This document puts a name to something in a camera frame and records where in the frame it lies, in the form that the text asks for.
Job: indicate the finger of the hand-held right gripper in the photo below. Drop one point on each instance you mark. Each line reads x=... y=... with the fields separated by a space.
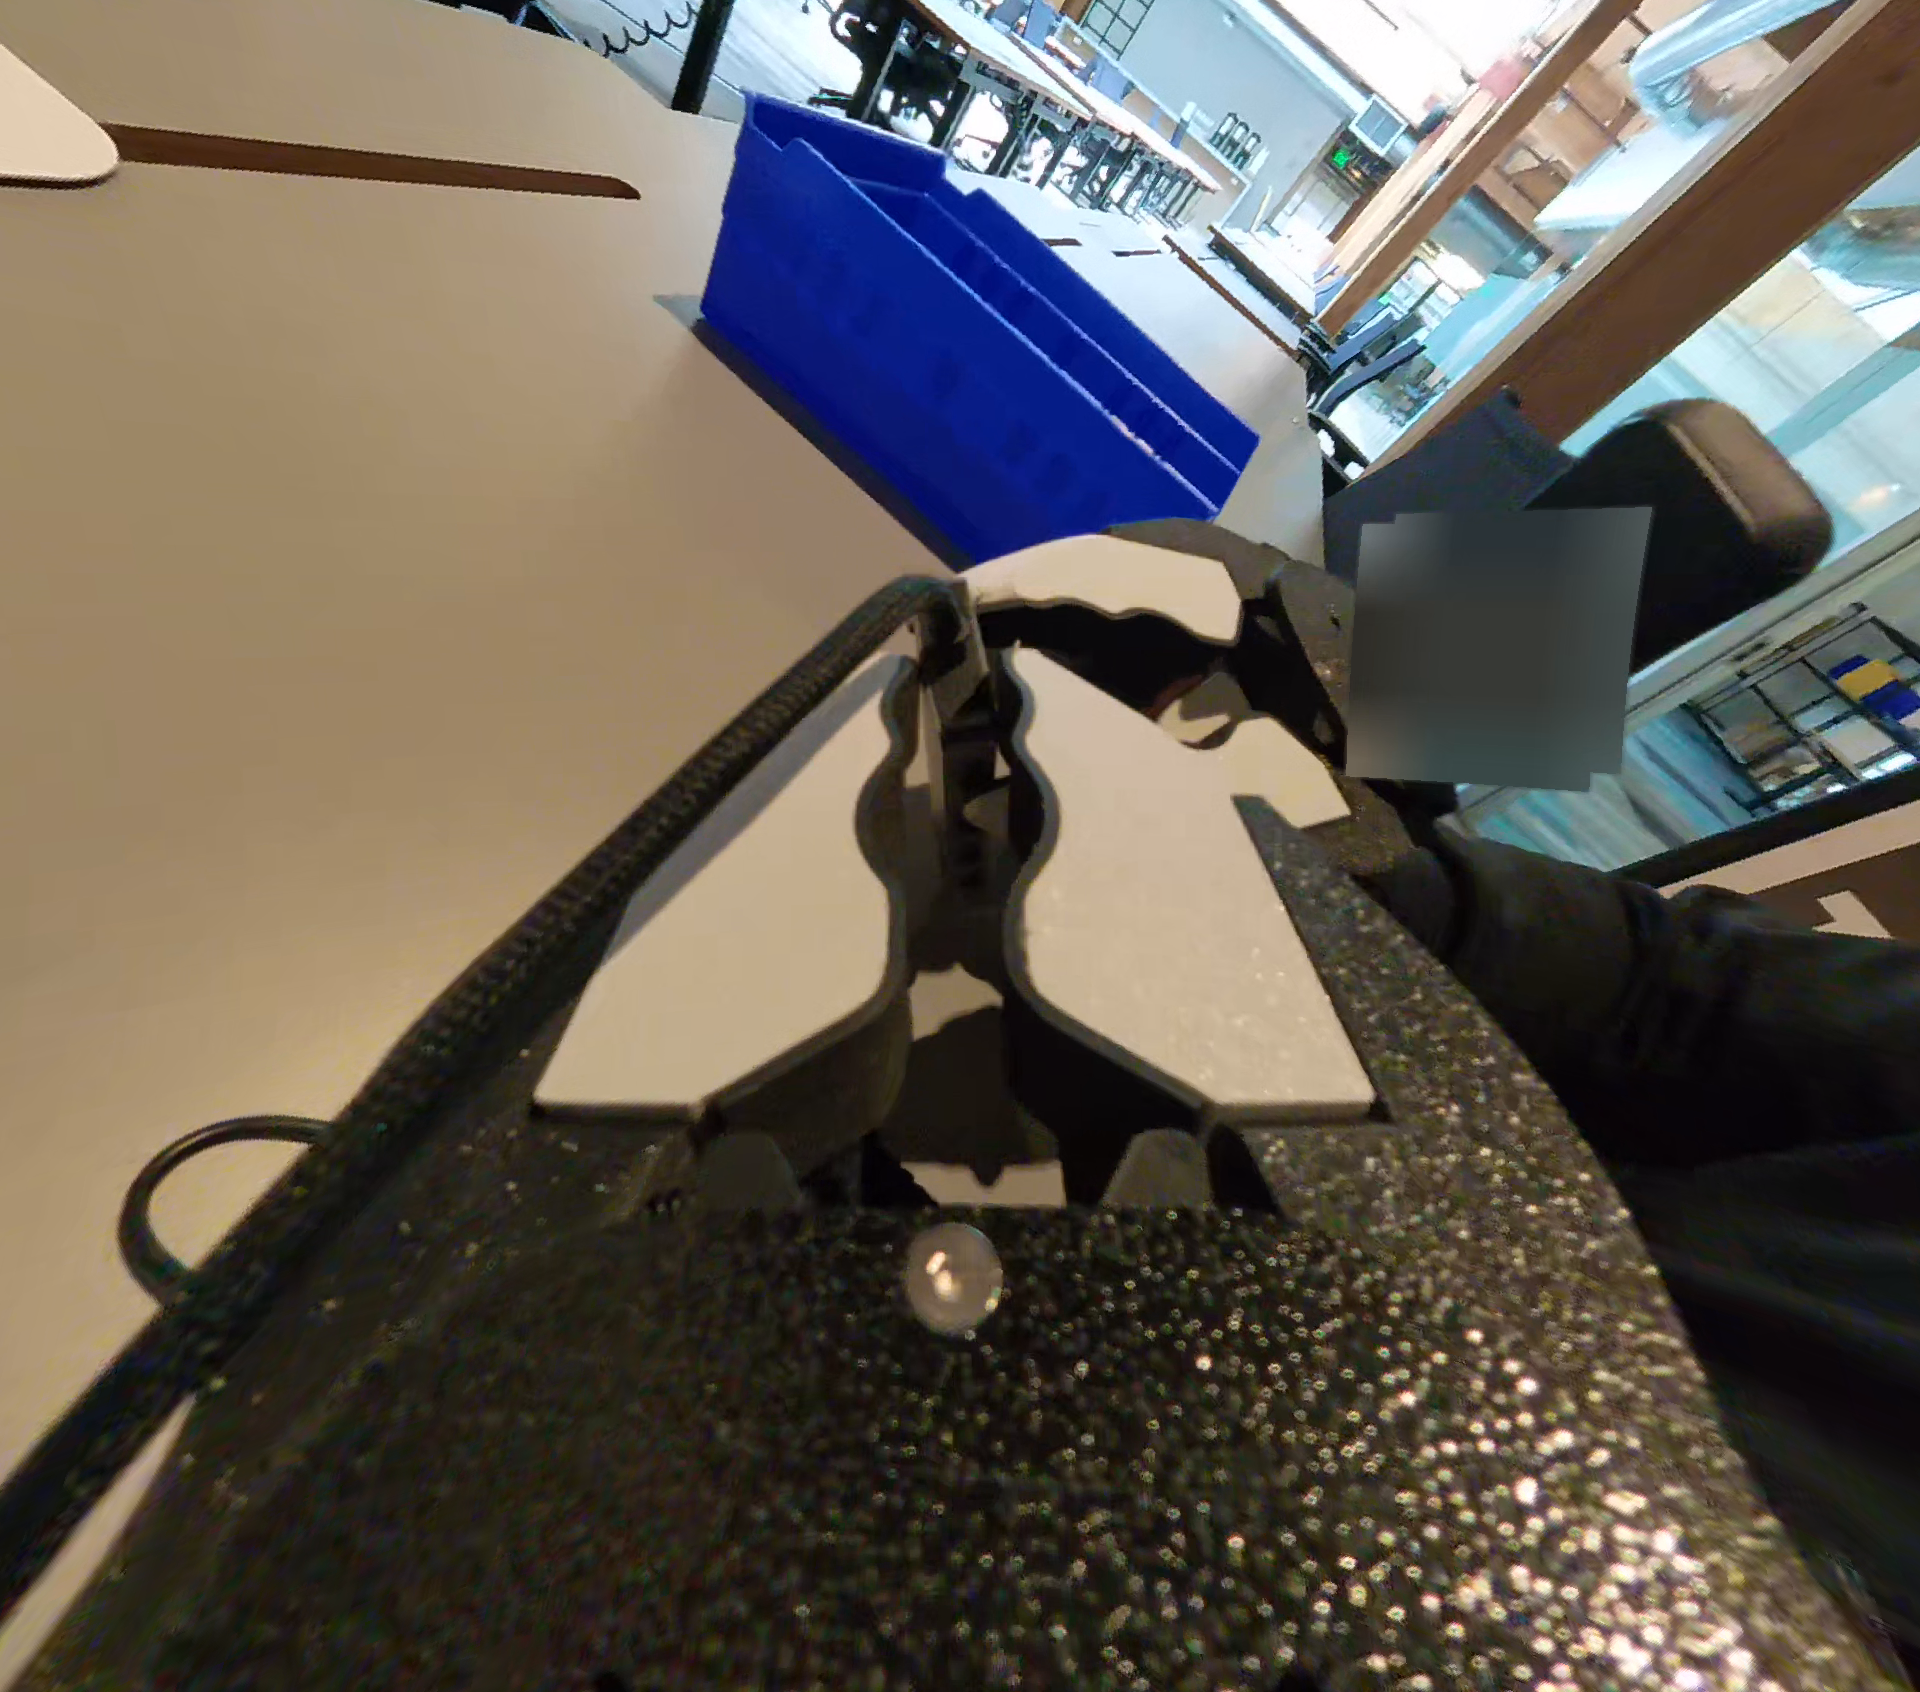
x=1111 y=574
x=1274 y=771

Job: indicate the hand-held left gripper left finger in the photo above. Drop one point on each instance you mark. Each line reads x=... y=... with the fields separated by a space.
x=751 y=943

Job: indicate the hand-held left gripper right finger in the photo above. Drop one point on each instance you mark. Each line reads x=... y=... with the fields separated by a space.
x=1171 y=972

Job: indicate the blue plastic bin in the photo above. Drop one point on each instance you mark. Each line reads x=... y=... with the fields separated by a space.
x=930 y=402
x=1051 y=237

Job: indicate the storage rack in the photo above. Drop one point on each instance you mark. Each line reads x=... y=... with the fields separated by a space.
x=1815 y=717

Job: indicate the white flat plate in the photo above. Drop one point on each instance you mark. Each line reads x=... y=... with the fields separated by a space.
x=44 y=132

